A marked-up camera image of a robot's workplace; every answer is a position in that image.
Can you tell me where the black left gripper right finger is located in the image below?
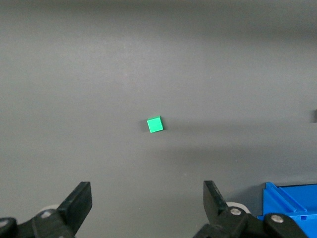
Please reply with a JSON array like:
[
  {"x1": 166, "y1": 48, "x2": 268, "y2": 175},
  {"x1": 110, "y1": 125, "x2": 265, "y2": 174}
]
[{"x1": 193, "y1": 180, "x2": 309, "y2": 238}]

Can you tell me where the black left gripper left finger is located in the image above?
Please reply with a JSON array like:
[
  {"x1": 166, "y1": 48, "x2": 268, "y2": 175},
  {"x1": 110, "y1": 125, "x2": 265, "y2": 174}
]
[{"x1": 0, "y1": 181, "x2": 93, "y2": 238}]

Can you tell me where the blue plastic storage bin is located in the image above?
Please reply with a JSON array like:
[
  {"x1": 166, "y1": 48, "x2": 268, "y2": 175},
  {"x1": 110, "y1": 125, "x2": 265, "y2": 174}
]
[{"x1": 257, "y1": 181, "x2": 317, "y2": 238}]

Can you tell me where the green cube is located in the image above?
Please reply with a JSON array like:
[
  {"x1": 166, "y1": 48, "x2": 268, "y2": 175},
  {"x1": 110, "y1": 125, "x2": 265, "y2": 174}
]
[{"x1": 146, "y1": 115, "x2": 164, "y2": 134}]

